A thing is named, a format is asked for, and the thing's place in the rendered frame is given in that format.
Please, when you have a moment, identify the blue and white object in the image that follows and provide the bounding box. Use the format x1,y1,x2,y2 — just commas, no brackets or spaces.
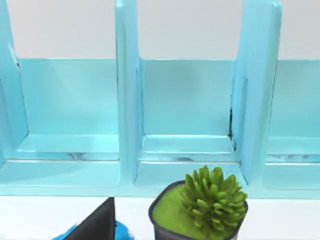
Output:
51,219,137,240

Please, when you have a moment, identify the green plant in black pot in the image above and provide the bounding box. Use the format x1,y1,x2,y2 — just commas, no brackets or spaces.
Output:
148,164,249,240

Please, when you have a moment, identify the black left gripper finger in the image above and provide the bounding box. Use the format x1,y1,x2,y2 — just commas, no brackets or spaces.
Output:
64,197,116,240

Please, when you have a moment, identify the light blue rack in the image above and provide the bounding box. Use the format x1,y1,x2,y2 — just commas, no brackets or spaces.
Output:
0,0,320,201

